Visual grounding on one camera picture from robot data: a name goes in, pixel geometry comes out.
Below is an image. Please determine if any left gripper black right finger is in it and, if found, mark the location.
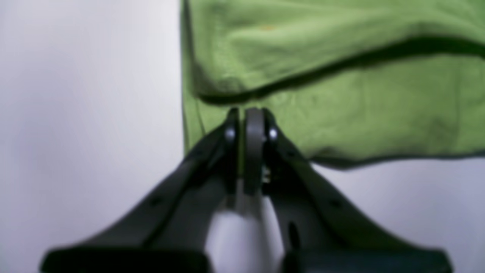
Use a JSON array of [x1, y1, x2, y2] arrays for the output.
[[244, 108, 453, 273]]

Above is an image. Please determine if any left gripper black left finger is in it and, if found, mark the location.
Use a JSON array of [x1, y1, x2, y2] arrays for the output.
[[41, 108, 239, 273]]

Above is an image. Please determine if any green T-shirt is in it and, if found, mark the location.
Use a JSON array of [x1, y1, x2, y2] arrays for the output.
[[180, 0, 485, 166]]

